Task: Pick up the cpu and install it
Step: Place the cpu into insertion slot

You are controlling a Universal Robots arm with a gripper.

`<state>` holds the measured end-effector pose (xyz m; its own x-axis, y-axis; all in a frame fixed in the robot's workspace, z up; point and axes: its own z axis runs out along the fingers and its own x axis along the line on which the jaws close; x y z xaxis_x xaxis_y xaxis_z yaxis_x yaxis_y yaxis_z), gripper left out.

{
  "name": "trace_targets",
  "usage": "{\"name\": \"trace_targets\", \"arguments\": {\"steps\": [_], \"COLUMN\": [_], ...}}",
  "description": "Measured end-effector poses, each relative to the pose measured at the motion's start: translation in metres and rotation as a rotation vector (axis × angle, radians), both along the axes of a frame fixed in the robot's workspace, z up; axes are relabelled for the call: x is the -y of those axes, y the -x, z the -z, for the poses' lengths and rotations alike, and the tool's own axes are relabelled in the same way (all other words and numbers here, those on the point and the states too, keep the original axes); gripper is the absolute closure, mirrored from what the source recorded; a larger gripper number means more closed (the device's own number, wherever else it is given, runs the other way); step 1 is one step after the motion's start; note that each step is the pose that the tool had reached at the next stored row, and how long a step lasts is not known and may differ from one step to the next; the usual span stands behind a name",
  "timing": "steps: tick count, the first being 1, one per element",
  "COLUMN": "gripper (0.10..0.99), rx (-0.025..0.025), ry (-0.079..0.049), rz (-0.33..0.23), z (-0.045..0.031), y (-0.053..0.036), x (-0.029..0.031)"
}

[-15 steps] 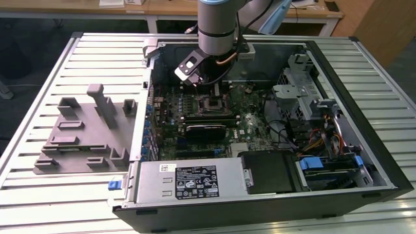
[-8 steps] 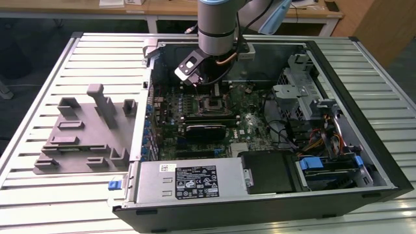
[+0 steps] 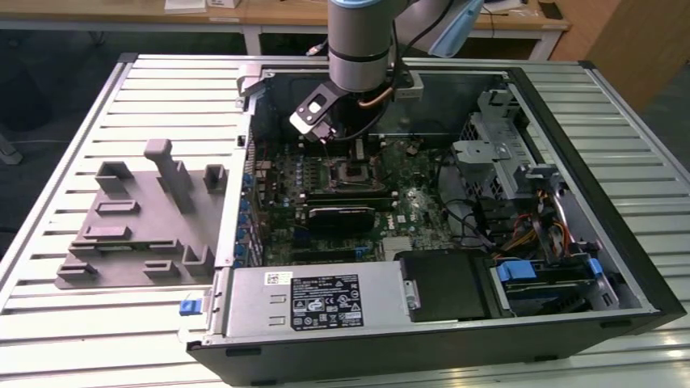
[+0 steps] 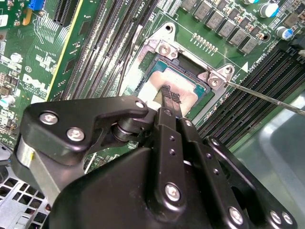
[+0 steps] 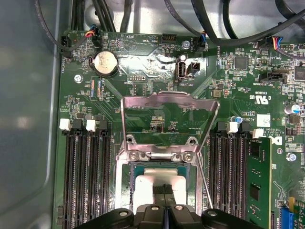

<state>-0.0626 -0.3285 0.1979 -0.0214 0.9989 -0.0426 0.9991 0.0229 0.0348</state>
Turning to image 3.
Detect black plastic shroud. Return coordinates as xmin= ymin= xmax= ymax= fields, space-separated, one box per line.
xmin=395 ymin=249 xmax=502 ymax=323

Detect yellow wire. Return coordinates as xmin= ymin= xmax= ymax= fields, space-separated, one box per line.
xmin=495 ymin=236 xmax=535 ymax=255

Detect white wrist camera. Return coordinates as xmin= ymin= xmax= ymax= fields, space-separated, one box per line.
xmin=288 ymin=82 xmax=343 ymax=141

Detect black open PC case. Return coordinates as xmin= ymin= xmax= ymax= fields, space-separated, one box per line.
xmin=184 ymin=59 xmax=690 ymax=386

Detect brown arm cable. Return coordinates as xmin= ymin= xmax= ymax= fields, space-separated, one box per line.
xmin=356 ymin=85 xmax=394 ymax=110

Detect CPU socket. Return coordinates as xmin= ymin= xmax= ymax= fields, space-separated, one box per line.
xmin=323 ymin=155 xmax=390 ymax=193

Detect green motherboard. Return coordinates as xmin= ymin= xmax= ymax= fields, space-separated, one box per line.
xmin=242 ymin=135 xmax=459 ymax=268

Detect blue disk carrier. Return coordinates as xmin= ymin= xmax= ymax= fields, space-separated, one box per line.
xmin=496 ymin=261 xmax=539 ymax=285

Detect wooden desk white legs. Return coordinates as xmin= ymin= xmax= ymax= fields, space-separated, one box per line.
xmin=0 ymin=0 xmax=573 ymax=61

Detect wooden cabinet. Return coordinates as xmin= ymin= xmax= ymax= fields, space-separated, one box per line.
xmin=553 ymin=0 xmax=690 ymax=120

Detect silver power supply black label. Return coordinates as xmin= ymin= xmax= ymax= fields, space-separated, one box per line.
xmin=212 ymin=260 xmax=420 ymax=340

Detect silver chipset heatsink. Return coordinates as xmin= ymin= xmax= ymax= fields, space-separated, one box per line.
xmin=380 ymin=236 xmax=415 ymax=260

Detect metal drive cage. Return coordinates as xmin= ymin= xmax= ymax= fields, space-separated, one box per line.
xmin=450 ymin=89 xmax=547 ymax=200

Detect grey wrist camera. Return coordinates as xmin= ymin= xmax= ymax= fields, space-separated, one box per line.
xmin=395 ymin=72 xmax=423 ymax=103

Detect black graphics card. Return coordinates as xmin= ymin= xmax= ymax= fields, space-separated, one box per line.
xmin=306 ymin=205 xmax=378 ymax=240

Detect black cable in case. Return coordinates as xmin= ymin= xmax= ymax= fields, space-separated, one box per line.
xmin=435 ymin=149 xmax=495 ymax=248

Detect grey plastic parts rack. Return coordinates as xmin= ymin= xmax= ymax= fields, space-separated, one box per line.
xmin=55 ymin=138 xmax=232 ymax=291

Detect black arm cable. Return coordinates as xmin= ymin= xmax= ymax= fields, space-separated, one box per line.
xmin=344 ymin=0 xmax=458 ymax=141

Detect orange wire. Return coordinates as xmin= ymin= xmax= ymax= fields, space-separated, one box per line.
xmin=554 ymin=217 xmax=574 ymax=259

